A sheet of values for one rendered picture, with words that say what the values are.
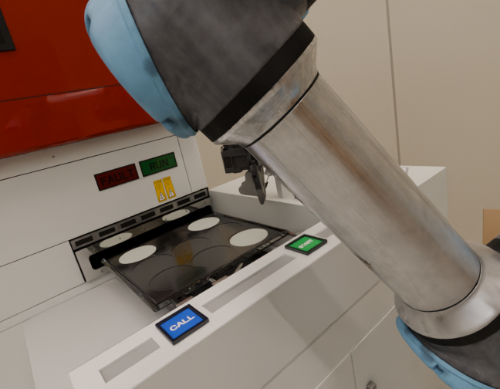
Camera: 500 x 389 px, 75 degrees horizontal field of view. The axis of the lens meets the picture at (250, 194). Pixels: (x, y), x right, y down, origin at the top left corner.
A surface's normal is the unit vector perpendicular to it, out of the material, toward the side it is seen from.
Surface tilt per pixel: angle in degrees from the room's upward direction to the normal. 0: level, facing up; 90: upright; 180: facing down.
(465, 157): 90
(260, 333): 90
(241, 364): 90
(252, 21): 80
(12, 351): 90
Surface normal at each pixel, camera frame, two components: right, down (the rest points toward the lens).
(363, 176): 0.22, 0.15
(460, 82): -0.58, 0.34
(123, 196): 0.63, 0.10
